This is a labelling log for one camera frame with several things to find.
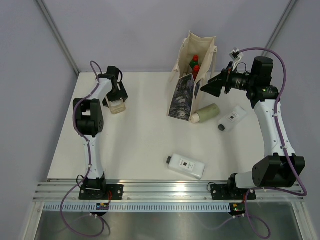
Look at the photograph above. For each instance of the small white bottle black cap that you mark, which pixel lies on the small white bottle black cap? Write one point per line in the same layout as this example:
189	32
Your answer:
229	121

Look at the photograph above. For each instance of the amber clear soap bottle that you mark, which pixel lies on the amber clear soap bottle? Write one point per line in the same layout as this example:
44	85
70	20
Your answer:
117	106

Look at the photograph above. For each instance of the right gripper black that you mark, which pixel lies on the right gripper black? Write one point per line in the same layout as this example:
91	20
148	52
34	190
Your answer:
224	79

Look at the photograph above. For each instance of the red squeeze bottle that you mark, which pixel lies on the red squeeze bottle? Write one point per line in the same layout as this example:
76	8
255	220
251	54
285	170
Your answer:
195	71

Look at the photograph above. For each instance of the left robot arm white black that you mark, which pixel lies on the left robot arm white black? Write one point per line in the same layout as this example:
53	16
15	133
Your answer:
88	122

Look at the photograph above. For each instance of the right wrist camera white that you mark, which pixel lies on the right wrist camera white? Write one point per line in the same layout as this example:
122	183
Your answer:
236	56

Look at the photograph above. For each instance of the aluminium frame post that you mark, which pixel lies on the aluminium frame post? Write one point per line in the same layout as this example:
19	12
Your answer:
44	10
286	14

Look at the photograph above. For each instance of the green bottle red cap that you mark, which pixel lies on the green bottle red cap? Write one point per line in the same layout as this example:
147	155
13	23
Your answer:
194	62

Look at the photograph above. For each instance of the white slotted cable duct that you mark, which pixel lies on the white slotted cable duct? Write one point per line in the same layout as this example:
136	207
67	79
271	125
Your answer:
140	207

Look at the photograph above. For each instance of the large white bottle black cap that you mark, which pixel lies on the large white bottle black cap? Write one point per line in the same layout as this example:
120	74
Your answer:
186	166

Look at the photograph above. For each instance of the right aluminium frame post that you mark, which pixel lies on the right aluminium frame post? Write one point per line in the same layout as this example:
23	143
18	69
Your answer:
286	14

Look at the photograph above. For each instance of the sage green bottle cream cap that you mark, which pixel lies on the sage green bottle cream cap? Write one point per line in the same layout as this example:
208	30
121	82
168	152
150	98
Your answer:
204	114

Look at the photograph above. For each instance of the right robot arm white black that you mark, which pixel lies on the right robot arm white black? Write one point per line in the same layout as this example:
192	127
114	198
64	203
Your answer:
281	167

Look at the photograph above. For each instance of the aluminium mounting rail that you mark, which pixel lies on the aluminium mounting rail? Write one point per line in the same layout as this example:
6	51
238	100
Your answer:
183	191

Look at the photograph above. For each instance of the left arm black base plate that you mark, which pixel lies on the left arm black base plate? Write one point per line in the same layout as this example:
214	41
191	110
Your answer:
106	192

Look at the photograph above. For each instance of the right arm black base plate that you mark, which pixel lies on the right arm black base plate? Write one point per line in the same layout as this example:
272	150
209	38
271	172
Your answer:
221	191

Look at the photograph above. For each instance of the left aluminium frame post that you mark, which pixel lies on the left aluminium frame post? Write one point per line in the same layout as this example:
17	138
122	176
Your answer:
44	10

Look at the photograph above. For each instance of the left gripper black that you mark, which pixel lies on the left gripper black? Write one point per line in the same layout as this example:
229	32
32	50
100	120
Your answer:
120	94

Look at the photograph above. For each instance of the cream canvas tote bag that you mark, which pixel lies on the cream canvas tote bag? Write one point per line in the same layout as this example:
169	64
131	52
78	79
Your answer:
183	92

